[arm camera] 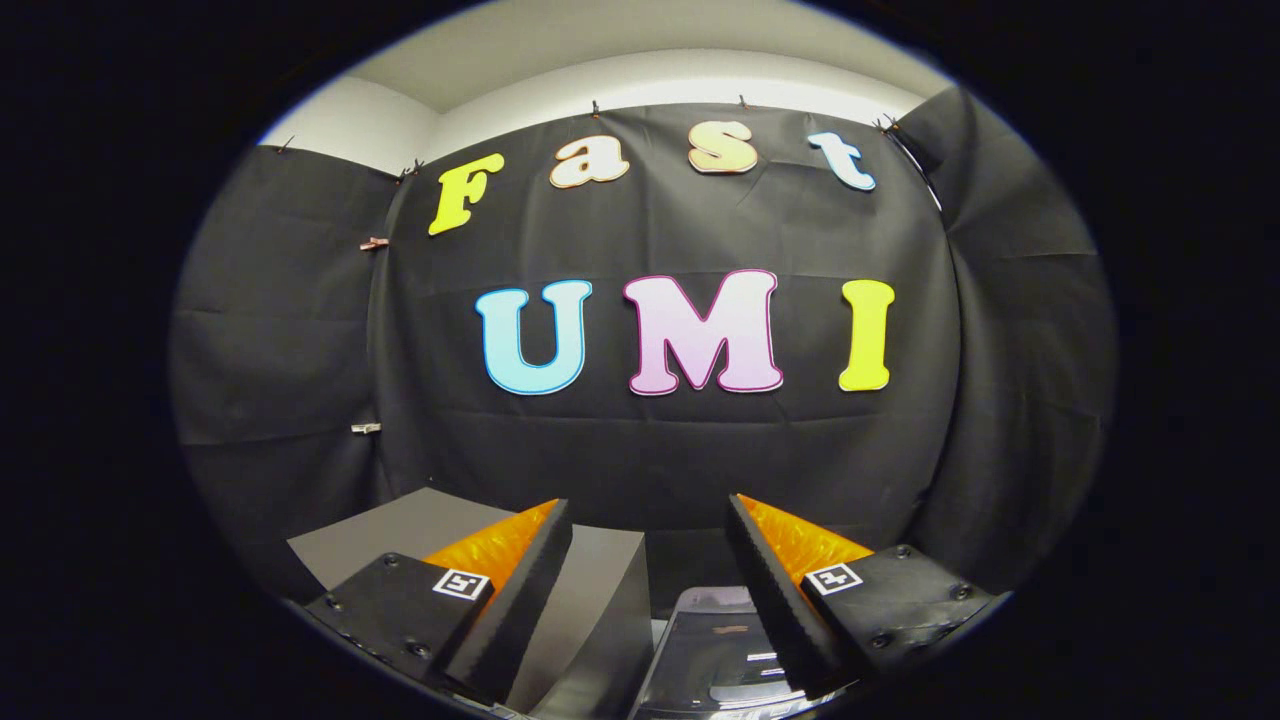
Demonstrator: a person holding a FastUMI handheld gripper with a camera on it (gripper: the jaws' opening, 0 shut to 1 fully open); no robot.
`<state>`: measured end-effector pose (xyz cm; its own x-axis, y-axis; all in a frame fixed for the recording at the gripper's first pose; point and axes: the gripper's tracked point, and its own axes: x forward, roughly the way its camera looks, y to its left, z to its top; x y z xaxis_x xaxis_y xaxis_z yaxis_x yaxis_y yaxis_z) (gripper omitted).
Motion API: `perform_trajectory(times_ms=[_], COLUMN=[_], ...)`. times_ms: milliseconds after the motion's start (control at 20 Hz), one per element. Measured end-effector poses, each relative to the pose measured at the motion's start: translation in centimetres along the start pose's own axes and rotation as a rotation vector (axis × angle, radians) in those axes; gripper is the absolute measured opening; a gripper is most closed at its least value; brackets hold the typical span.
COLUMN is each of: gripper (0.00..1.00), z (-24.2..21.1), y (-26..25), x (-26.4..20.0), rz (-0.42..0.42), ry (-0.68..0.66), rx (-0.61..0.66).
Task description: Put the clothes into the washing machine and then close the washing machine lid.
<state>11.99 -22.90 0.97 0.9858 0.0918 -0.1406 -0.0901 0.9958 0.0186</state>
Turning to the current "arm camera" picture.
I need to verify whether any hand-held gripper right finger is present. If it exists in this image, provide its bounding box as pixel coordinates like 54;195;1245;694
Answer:
725;493;1001;701

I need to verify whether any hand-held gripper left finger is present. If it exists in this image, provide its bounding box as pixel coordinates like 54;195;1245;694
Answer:
305;498;574;706

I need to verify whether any grey washing machine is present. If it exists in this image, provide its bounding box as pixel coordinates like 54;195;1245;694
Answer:
628;585;866;720

